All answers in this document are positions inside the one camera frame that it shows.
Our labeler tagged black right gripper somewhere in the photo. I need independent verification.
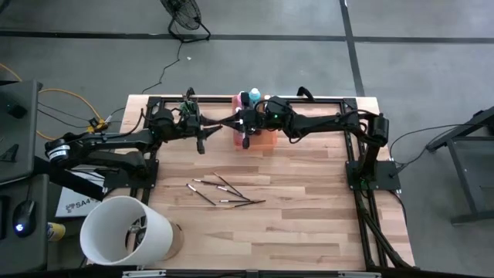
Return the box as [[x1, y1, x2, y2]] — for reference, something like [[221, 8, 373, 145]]
[[228, 91, 293, 151]]

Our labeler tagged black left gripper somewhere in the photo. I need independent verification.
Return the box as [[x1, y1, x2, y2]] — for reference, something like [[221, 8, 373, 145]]
[[177, 110, 224, 155]]

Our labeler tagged dark paintbrush gold ferrule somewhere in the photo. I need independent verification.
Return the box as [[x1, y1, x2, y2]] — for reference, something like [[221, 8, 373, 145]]
[[204, 115, 241, 127]]

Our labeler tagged thin dark paintbrush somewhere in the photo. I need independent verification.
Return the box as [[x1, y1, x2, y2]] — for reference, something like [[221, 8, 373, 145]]
[[191, 178, 226, 188]]

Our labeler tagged orange translucent plastic tray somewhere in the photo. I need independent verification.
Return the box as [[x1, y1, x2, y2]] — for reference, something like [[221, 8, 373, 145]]
[[230, 94, 278, 151]]

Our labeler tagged pale green ribbed cup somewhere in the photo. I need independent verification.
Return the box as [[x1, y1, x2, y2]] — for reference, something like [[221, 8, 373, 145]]
[[178, 100, 198, 117]]

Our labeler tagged yellow power plug block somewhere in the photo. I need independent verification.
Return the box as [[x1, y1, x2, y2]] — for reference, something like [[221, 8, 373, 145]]
[[86, 117, 108, 134]]

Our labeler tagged black floor fan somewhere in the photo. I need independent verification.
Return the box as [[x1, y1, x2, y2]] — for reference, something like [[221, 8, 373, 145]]
[[159, 0, 212, 44]]

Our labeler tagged black diagonal strut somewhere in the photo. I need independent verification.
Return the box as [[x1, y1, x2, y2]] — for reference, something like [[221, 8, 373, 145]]
[[33, 155, 106, 202]]

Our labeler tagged white printed box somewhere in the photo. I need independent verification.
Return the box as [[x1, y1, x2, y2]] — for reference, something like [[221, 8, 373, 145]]
[[55, 185, 108, 219]]

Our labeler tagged silver aluminium bar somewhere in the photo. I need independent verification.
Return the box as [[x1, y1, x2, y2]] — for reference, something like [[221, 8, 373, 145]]
[[122, 270, 167, 278], [338, 271, 382, 278]]

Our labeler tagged yellow can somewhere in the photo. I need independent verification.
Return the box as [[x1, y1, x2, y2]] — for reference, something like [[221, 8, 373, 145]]
[[46, 222, 67, 243]]

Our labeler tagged black computer mouse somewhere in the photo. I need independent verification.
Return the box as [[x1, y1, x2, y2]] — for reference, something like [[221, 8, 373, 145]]
[[11, 199, 38, 239]]

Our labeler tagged dark grey desk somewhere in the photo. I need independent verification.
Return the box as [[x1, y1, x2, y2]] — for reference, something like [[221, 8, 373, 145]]
[[0, 173, 50, 273]]

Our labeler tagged black side table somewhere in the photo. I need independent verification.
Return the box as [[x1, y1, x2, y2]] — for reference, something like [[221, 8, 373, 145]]
[[425, 104, 494, 225]]

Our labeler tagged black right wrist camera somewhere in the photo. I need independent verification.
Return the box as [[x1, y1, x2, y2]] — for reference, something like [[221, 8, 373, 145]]
[[266, 95, 289, 114]]

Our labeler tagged black fan cable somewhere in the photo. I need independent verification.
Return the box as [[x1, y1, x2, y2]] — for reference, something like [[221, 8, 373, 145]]
[[140, 40, 183, 96]]

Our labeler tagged black aluminium table frame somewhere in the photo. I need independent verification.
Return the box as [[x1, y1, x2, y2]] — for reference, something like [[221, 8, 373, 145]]
[[127, 94, 417, 278]]

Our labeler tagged yellow extension cable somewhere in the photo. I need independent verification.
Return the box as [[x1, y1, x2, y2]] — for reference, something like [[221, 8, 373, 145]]
[[0, 63, 104, 143]]

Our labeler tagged black floor cable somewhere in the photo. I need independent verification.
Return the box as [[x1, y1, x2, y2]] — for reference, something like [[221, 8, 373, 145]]
[[36, 108, 93, 130], [37, 101, 96, 124]]

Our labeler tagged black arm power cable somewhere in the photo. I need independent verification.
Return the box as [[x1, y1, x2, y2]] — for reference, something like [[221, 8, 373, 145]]
[[387, 122, 482, 173]]

